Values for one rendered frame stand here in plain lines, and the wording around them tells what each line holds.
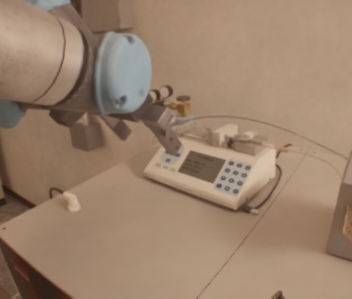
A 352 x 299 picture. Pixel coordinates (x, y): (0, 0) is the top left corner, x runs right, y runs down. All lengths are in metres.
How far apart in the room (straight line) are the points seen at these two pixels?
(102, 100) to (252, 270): 0.32
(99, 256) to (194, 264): 0.15
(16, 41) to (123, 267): 0.36
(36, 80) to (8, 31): 0.04
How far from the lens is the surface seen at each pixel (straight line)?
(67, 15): 0.43
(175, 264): 0.47
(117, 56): 0.26
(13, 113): 0.36
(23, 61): 0.21
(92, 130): 2.06
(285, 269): 0.47
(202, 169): 0.63
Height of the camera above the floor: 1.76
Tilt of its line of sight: 22 degrees down
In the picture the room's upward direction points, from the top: 3 degrees counter-clockwise
